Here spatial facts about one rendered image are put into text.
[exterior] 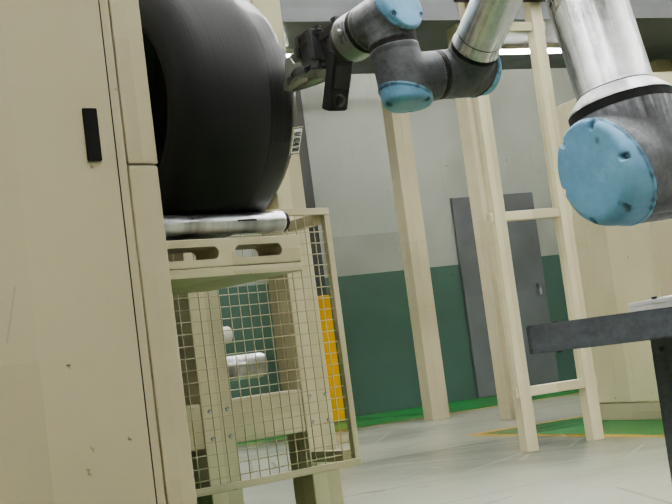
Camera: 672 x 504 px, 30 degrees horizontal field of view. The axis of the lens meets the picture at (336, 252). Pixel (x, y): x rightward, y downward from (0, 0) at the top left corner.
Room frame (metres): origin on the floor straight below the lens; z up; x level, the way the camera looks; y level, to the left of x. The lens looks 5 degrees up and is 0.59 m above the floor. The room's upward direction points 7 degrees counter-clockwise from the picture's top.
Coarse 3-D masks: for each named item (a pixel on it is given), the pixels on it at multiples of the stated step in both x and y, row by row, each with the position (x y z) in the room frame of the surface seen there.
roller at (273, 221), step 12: (168, 216) 2.52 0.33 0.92; (180, 216) 2.54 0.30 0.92; (192, 216) 2.55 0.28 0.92; (204, 216) 2.57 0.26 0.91; (216, 216) 2.59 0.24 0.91; (228, 216) 2.61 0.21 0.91; (240, 216) 2.62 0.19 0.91; (252, 216) 2.64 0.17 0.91; (264, 216) 2.66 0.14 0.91; (276, 216) 2.68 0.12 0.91; (288, 216) 2.70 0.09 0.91; (168, 228) 2.51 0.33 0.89; (180, 228) 2.53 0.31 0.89; (192, 228) 2.55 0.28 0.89; (204, 228) 2.57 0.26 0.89; (216, 228) 2.58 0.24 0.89; (228, 228) 2.60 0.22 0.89; (240, 228) 2.62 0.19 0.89; (252, 228) 2.64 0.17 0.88; (264, 228) 2.67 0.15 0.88; (276, 228) 2.69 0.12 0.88
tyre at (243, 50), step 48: (144, 0) 2.55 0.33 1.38; (192, 0) 2.54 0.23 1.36; (240, 0) 2.63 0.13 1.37; (144, 48) 2.89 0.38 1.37; (192, 48) 2.47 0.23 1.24; (240, 48) 2.52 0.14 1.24; (192, 96) 2.46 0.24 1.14; (240, 96) 2.50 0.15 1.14; (288, 96) 2.58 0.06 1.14; (192, 144) 2.48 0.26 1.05; (240, 144) 2.53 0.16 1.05; (288, 144) 2.61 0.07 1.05; (192, 192) 2.53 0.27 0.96; (240, 192) 2.60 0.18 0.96
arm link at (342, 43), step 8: (344, 16) 2.27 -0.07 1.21; (336, 24) 2.28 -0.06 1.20; (336, 32) 2.27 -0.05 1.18; (344, 32) 2.26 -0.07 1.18; (336, 40) 2.28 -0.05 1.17; (344, 40) 2.26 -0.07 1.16; (336, 48) 2.29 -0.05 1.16; (344, 48) 2.27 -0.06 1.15; (352, 48) 2.27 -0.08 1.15; (344, 56) 2.29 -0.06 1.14; (352, 56) 2.29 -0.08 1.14; (360, 56) 2.29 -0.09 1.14; (368, 56) 2.30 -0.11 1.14
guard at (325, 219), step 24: (312, 216) 3.36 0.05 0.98; (312, 288) 3.34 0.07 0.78; (336, 288) 3.39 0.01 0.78; (240, 312) 3.19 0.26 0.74; (288, 312) 3.29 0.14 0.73; (336, 312) 3.38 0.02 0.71; (192, 336) 3.10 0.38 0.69; (336, 336) 3.39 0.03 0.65; (216, 360) 3.14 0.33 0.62; (312, 360) 3.33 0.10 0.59; (288, 384) 3.27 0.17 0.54; (192, 408) 3.09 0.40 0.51; (336, 408) 3.36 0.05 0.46; (192, 432) 3.08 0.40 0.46; (312, 432) 3.31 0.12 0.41; (336, 432) 3.36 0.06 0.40; (360, 456) 3.39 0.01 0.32; (240, 480) 3.16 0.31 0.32; (264, 480) 3.19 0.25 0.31
